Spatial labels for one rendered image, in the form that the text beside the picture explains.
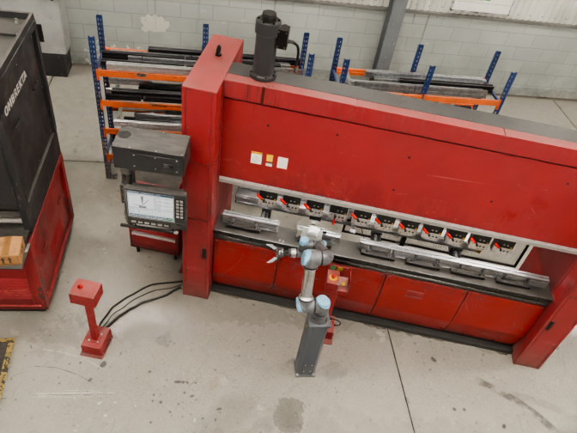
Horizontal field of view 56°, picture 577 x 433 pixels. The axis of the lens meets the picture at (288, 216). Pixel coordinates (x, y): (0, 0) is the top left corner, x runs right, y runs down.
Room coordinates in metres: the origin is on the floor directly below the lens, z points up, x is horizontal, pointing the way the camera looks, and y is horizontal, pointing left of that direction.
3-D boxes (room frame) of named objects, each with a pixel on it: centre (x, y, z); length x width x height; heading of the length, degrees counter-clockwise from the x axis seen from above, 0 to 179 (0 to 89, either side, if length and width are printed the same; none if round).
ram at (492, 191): (3.38, -0.88, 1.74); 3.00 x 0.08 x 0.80; 88
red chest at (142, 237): (3.80, 1.26, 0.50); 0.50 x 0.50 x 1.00; 88
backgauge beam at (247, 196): (3.69, -0.64, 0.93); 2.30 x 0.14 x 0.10; 88
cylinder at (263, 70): (3.55, 0.30, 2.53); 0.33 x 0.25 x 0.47; 88
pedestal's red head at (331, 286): (3.08, -0.52, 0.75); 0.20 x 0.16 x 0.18; 90
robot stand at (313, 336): (2.63, -0.38, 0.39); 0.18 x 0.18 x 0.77; 12
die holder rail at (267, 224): (3.42, 0.32, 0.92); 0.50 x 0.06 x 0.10; 88
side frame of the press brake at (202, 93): (3.61, 0.74, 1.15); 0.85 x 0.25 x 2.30; 178
